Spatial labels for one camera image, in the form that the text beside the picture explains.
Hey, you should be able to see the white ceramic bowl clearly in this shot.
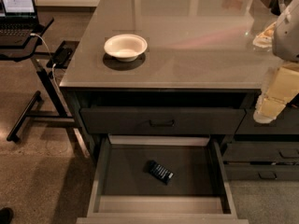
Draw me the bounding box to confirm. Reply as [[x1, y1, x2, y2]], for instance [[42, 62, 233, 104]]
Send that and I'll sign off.
[[104, 35, 148, 62]]

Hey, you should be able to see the right top grey drawer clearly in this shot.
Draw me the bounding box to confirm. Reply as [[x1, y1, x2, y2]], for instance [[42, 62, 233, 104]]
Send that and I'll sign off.
[[236, 107, 299, 134]]

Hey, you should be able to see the grey kitchen counter cabinet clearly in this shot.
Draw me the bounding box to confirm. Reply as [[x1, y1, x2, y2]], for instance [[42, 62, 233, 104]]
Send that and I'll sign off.
[[59, 0, 299, 161]]

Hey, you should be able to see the right bottom grey drawer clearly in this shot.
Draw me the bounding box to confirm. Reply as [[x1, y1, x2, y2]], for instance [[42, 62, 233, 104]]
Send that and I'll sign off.
[[225, 164, 299, 181]]

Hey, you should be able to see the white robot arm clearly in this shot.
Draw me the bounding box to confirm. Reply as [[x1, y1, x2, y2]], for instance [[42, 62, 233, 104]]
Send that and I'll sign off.
[[253, 0, 299, 124]]

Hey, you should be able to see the dark blueberry rxbar wrapper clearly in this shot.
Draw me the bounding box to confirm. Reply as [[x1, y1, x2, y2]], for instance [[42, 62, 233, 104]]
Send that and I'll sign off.
[[149, 161, 174, 185]]

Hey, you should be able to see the black shoe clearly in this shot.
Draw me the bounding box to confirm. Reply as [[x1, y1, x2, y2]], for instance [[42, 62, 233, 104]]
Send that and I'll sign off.
[[0, 207, 14, 224]]

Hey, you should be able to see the open grey middle drawer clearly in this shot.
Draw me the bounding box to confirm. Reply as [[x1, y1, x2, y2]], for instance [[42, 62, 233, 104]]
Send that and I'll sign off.
[[76, 135, 249, 224]]

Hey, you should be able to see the black laptop stand table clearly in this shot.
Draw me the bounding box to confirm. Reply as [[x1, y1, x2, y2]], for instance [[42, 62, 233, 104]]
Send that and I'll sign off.
[[0, 15, 80, 143]]

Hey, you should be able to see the white charging cable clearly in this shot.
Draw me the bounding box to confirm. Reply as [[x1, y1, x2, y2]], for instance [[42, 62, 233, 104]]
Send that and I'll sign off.
[[29, 32, 62, 93]]

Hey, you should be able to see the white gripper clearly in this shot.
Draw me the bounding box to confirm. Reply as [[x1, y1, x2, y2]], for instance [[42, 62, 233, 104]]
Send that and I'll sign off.
[[253, 63, 299, 124]]

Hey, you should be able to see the right middle grey drawer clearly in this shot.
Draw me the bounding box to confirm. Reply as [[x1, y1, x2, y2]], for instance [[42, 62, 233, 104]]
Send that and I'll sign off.
[[222, 142, 299, 162]]

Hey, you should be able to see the black phone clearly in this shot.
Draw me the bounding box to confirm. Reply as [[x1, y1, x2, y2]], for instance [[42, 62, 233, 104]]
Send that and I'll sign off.
[[53, 48, 72, 65]]

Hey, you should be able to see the dark glass jar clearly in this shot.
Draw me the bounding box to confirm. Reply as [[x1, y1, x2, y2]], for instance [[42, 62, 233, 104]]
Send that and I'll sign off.
[[270, 0, 297, 17]]

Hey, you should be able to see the black laptop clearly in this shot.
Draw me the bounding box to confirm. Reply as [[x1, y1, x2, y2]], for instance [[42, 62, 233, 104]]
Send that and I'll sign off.
[[0, 0, 39, 48]]

